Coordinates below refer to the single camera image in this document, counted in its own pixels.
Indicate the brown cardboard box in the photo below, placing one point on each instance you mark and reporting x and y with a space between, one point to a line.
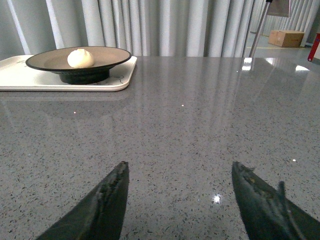
286 38

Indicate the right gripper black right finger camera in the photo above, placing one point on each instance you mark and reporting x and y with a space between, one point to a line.
266 212

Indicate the grey pleated curtain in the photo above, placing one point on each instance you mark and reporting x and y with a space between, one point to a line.
191 28

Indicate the white steamed bun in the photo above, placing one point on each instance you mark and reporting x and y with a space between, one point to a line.
80 58

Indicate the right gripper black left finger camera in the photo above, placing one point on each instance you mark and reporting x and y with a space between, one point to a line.
99 215

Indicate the cream bear-print tray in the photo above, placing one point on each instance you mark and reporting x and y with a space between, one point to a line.
15 75

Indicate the metal stand pole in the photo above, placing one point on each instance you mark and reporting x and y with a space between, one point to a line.
260 28

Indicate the beige plate with black rim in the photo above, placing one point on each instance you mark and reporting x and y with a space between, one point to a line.
55 61

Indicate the red object at edge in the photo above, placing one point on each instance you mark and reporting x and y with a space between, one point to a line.
313 52

